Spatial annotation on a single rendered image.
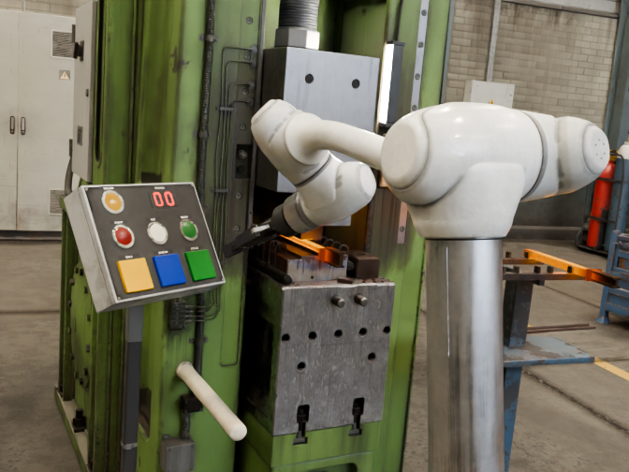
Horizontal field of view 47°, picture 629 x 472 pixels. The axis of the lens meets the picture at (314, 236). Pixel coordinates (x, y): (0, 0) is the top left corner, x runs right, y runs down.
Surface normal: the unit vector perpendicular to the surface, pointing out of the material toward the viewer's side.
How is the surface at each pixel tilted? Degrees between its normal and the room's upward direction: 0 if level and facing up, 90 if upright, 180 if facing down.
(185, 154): 90
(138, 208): 60
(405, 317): 90
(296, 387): 90
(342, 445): 90
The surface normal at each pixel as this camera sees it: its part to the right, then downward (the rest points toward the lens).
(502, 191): 0.54, 0.10
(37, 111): 0.36, 0.19
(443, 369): -0.71, 0.02
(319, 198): -0.34, 0.55
